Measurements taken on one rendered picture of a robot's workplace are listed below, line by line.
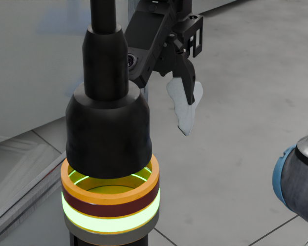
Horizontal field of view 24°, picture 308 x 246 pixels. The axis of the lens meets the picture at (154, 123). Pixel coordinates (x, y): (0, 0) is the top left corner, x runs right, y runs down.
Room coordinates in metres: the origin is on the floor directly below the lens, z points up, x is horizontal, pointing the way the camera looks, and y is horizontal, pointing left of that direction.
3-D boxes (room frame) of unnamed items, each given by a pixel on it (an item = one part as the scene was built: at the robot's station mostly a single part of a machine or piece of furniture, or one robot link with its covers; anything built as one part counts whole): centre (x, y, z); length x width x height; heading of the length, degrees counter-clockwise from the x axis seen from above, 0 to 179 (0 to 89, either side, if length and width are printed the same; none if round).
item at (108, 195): (0.25, 0.02, 1.80); 0.04 x 0.04 x 0.03
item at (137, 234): (0.25, 0.02, 1.80); 0.04 x 0.04 x 0.01
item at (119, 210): (0.25, 0.02, 1.81); 0.04 x 0.04 x 0.01
